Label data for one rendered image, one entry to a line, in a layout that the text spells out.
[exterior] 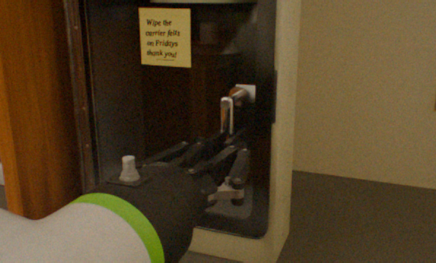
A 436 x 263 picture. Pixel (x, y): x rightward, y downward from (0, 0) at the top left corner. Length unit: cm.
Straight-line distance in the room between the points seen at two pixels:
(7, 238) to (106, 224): 6
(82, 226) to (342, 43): 80
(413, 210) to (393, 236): 12
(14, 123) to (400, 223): 66
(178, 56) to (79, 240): 39
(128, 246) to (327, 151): 80
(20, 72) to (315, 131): 64
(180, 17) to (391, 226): 51
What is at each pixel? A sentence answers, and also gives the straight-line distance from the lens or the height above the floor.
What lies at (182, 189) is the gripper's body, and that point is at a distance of 39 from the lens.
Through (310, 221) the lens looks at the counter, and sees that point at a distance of 84.
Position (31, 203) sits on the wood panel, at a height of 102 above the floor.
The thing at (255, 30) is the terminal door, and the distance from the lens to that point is 58.
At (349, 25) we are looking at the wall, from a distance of 101.
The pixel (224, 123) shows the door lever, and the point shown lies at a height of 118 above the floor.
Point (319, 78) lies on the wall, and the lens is 103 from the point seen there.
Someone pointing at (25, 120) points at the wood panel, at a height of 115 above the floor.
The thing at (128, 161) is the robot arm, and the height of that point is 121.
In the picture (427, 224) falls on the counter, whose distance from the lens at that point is 90.
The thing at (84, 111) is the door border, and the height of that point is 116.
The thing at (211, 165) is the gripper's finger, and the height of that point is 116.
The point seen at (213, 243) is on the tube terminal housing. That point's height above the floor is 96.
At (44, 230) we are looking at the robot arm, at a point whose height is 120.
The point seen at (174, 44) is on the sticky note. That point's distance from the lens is 63.
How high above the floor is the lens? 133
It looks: 18 degrees down
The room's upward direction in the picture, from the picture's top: straight up
